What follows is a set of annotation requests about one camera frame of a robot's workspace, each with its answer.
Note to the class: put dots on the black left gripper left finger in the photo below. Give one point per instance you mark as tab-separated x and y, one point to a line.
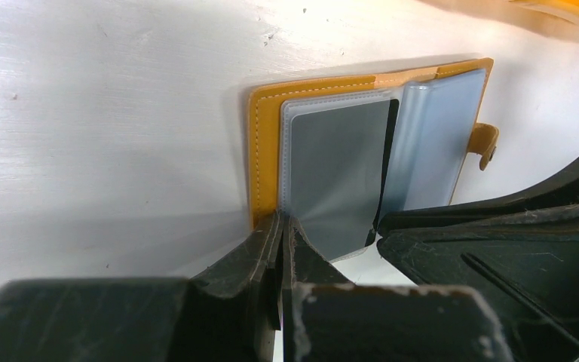
228	312

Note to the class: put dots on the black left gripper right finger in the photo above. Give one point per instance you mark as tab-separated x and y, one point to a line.
327	317

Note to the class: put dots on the orange leather card holder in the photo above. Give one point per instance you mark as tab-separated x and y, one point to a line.
263	118

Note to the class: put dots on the yellow right plastic bin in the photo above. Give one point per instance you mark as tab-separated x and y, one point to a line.
564	9

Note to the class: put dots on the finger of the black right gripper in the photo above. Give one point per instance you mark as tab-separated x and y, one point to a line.
561	189
525	265

